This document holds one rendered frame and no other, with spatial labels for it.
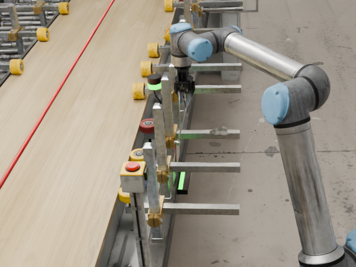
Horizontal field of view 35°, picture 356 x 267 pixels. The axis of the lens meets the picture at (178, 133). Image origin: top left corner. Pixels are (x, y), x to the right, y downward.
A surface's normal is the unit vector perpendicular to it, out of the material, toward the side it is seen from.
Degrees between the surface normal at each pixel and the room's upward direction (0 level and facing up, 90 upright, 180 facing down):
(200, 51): 90
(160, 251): 0
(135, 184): 90
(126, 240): 0
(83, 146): 0
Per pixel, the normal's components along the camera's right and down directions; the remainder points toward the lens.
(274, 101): -0.90, 0.17
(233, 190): -0.06, -0.85
